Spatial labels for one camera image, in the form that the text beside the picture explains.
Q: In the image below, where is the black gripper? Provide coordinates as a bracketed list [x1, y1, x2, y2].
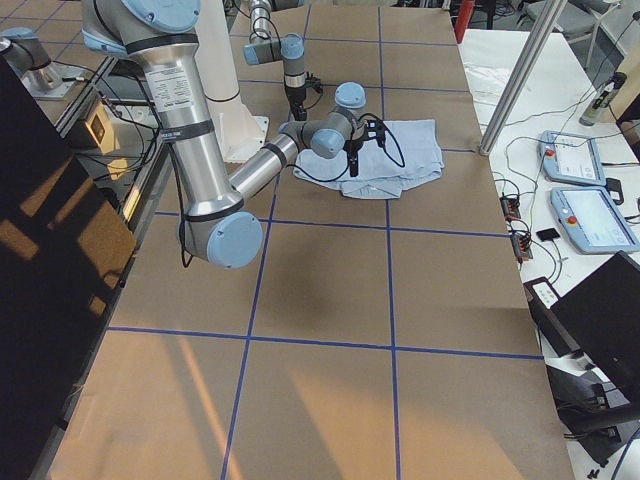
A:
[286, 86, 306, 121]
[344, 136, 364, 176]

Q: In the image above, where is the light blue button-up shirt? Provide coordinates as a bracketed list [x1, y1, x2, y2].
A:
[293, 119, 444, 199]

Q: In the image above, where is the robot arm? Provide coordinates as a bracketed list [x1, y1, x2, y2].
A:
[243, 0, 308, 121]
[82, 1, 366, 269]

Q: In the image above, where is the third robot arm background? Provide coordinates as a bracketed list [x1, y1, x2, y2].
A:
[1, 27, 85, 100]

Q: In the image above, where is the clear plastic bag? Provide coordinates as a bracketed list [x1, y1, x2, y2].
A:
[463, 61, 512, 106]

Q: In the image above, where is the orange black usb hub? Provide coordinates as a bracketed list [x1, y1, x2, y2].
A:
[500, 196, 522, 221]

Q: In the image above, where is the red cylinder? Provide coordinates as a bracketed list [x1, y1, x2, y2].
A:
[454, 0, 475, 44]

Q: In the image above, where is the upper blue teach pendant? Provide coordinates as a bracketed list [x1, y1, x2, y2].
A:
[539, 130, 606, 187]

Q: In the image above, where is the blue teach pendant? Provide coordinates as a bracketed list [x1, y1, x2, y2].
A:
[549, 186, 639, 254]
[539, 130, 606, 187]

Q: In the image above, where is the lower blue teach pendant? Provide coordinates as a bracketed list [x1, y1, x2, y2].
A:
[549, 186, 639, 254]

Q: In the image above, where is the dark panel at left edge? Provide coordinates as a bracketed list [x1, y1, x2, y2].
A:
[1, 65, 135, 479]

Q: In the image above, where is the black monitor with stand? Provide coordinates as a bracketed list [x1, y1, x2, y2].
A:
[524, 251, 639, 466]

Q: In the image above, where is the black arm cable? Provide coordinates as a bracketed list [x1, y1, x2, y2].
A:
[177, 113, 407, 269]
[247, 0, 323, 108]

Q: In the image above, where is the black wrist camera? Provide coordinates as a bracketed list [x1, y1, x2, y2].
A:
[305, 73, 323, 94]
[362, 119, 386, 149]

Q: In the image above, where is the white camera mast with base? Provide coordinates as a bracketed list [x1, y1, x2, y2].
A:
[195, 0, 269, 163]

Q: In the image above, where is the aluminium frame post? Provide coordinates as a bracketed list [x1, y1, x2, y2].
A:
[478, 0, 567, 156]

